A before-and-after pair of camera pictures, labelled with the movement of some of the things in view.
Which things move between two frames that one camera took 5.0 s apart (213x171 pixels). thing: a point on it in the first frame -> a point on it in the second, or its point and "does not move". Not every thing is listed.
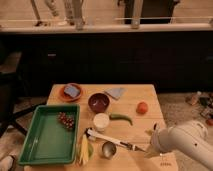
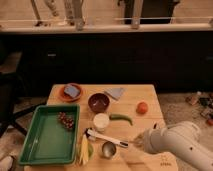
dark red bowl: (98, 102) does not move
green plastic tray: (47, 140) does not move
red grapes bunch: (67, 120) does not move
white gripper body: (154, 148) -> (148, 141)
